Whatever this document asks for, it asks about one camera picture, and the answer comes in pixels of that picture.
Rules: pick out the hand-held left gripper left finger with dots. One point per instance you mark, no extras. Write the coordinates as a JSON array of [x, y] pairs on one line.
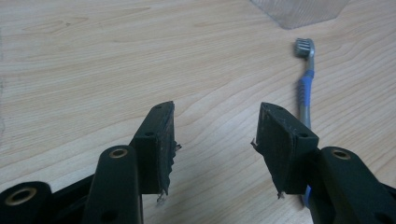
[[155, 149]]

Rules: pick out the clear ribbed plastic container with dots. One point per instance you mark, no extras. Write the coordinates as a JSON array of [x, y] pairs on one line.
[[299, 12]]

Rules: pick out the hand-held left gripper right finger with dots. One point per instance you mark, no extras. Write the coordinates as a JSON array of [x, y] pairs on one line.
[[285, 152]]

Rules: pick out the blue and grey toothbrush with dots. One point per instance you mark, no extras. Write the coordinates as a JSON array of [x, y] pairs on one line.
[[305, 90]]

